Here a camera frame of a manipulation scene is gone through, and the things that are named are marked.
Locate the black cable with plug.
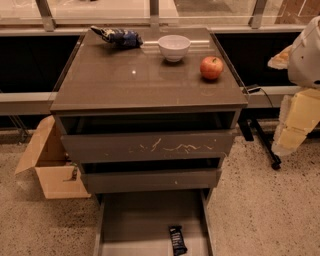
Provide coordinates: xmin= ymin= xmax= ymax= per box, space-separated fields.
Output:
xmin=241 ymin=83 xmax=275 ymax=109

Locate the blue chip bag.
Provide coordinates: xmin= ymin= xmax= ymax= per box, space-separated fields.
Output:
xmin=91 ymin=26 xmax=143 ymax=48

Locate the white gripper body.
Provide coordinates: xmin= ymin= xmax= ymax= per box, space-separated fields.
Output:
xmin=288 ymin=16 xmax=320 ymax=88

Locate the cardboard box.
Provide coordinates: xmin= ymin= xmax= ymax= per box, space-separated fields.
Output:
xmin=15 ymin=116 xmax=91 ymax=199

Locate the white bowl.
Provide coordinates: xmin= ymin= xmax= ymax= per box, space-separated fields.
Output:
xmin=158 ymin=35 xmax=191 ymax=62

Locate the grey bottom drawer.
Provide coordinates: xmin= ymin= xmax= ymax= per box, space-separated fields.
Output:
xmin=93 ymin=190 xmax=214 ymax=256

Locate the grey middle drawer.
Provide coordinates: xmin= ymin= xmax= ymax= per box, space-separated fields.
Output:
xmin=81 ymin=158 xmax=221 ymax=194

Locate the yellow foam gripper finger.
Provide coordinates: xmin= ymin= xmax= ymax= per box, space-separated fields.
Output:
xmin=272 ymin=88 xmax=320 ymax=156
xmin=267 ymin=45 xmax=292 ymax=70

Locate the grey drawer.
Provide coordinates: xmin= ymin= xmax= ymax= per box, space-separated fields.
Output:
xmin=81 ymin=158 xmax=221 ymax=194
xmin=61 ymin=129 xmax=235 ymax=163
xmin=93 ymin=190 xmax=214 ymax=256

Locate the red apple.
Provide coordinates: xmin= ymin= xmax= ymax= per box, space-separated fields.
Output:
xmin=200 ymin=56 xmax=224 ymax=80

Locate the black rolling stand leg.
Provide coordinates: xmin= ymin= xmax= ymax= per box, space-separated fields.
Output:
xmin=238 ymin=117 xmax=281 ymax=171

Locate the grey drawer cabinet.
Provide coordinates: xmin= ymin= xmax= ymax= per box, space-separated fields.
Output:
xmin=49 ymin=27 xmax=249 ymax=208

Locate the grey top drawer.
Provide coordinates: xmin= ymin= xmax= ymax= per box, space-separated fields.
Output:
xmin=61 ymin=129 xmax=235 ymax=163

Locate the dark blue rxbar wrapper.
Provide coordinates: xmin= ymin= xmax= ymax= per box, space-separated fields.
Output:
xmin=169 ymin=226 xmax=187 ymax=256

